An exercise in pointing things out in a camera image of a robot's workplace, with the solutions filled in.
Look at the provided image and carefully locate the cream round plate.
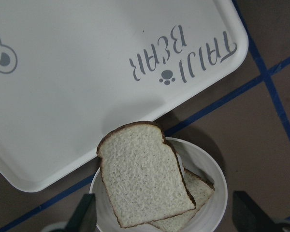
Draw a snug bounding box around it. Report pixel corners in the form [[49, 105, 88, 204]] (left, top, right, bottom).
[[89, 137, 228, 232]]

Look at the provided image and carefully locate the bread slice on plate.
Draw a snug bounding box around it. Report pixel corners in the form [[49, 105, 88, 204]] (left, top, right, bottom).
[[148, 168, 215, 232]]

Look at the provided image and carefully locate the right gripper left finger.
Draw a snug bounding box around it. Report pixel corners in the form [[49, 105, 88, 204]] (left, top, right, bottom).
[[64, 193, 97, 232]]

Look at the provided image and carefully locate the bread slice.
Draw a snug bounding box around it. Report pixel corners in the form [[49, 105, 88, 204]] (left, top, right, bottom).
[[148, 168, 215, 232], [97, 121, 196, 228]]

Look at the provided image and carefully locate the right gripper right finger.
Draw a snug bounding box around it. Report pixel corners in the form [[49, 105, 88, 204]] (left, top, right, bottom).
[[232, 191, 280, 232]]

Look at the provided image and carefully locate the cream bear tray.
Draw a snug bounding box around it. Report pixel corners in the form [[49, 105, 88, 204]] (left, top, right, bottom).
[[0, 0, 248, 192]]

